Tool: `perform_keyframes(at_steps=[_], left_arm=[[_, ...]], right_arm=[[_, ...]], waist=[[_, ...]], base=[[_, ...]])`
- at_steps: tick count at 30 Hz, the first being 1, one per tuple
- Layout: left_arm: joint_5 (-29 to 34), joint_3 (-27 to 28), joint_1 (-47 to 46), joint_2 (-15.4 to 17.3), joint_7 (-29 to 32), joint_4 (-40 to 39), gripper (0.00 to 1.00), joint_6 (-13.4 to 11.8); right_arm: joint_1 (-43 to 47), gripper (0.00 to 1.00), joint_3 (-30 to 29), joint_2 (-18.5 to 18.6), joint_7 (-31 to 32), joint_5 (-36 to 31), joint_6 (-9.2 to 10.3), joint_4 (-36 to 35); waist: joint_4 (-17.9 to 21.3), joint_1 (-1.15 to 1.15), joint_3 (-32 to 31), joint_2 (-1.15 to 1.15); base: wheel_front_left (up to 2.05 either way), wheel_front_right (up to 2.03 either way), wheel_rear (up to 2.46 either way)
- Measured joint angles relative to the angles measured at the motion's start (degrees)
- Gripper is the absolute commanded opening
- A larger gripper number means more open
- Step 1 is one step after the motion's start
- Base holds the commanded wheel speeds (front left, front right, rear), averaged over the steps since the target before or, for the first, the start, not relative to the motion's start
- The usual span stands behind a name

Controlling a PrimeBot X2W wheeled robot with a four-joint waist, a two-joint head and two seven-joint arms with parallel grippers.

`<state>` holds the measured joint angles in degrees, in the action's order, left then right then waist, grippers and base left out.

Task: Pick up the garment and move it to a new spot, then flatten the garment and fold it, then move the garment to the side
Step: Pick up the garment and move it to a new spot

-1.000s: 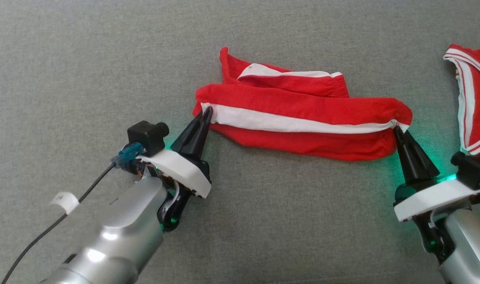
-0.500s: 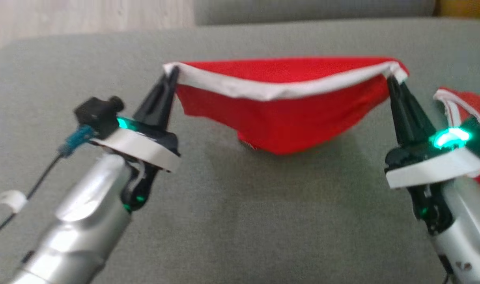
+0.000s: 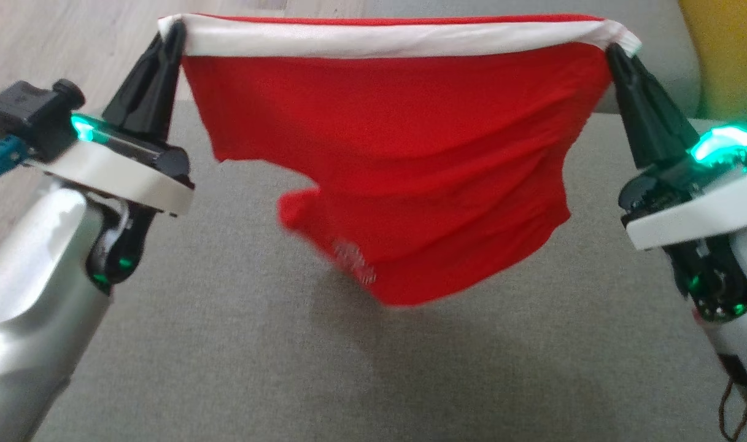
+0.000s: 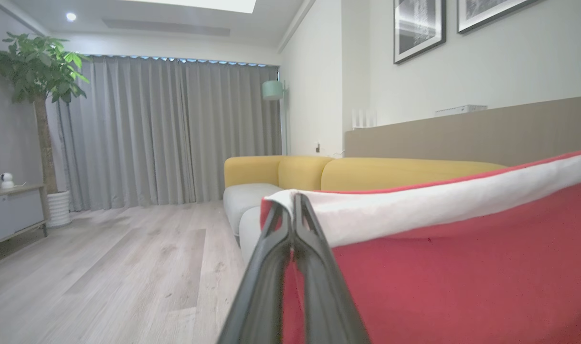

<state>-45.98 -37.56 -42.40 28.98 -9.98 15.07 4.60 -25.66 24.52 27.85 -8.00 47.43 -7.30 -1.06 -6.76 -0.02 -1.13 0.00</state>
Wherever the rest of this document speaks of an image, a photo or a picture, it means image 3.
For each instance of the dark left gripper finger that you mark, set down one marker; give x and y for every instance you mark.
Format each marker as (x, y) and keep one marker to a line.
(164, 92)
(134, 98)

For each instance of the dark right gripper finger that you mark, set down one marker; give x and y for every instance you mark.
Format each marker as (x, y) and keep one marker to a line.
(637, 104)
(671, 116)

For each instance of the large grey sofa ottoman cushion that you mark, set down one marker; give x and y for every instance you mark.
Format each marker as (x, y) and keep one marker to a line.
(287, 368)

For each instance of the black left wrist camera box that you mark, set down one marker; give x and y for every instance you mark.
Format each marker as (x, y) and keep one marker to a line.
(35, 120)

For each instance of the yellow cushion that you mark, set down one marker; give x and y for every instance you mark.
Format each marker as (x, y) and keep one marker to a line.
(729, 55)

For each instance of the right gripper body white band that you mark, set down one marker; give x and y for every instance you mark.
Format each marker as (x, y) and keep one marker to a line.
(704, 196)

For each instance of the small grey sofa seat cushion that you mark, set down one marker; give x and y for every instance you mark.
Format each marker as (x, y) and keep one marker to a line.
(655, 61)

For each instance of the red shorts white waistband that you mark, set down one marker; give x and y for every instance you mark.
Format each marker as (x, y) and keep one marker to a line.
(410, 153)

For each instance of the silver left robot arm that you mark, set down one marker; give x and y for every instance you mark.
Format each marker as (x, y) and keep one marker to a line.
(29, 307)

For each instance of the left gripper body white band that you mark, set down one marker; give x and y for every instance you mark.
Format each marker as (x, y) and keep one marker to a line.
(121, 169)

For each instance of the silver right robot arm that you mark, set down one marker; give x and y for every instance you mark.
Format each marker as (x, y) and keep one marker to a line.
(735, 307)

